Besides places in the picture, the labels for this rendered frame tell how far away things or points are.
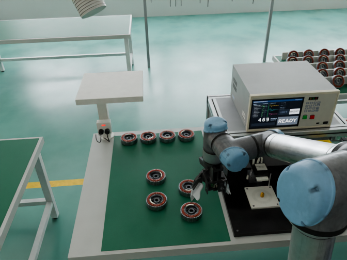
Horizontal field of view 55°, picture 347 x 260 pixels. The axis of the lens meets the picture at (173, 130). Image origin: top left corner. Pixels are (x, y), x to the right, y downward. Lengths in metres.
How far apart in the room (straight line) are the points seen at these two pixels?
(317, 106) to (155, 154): 1.00
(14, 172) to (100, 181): 0.55
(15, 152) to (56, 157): 1.18
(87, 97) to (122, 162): 0.48
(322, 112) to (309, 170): 1.19
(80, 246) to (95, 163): 0.62
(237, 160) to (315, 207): 0.39
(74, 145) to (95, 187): 1.72
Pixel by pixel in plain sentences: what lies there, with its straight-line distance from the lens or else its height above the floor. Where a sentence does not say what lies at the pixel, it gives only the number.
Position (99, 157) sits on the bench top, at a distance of 2.20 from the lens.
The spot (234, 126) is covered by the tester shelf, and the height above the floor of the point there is 1.11.
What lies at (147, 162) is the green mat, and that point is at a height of 0.75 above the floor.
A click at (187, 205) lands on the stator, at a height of 0.79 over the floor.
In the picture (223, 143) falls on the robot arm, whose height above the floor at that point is 1.48.
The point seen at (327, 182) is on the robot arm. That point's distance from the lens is 0.66.
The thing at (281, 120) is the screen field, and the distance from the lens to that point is 1.76.
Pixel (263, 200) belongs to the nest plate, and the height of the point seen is 0.78.
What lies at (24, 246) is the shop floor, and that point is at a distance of 2.86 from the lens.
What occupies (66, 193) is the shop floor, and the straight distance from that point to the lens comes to 3.13.
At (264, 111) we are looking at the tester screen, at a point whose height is 1.23.
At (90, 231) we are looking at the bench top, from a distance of 1.78.
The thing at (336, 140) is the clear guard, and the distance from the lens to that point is 1.90.
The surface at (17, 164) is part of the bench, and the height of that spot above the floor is 0.75.
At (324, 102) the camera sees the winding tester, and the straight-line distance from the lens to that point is 1.80.
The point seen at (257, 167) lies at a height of 0.92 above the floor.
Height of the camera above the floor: 2.08
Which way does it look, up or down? 34 degrees down
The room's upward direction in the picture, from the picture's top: 1 degrees counter-clockwise
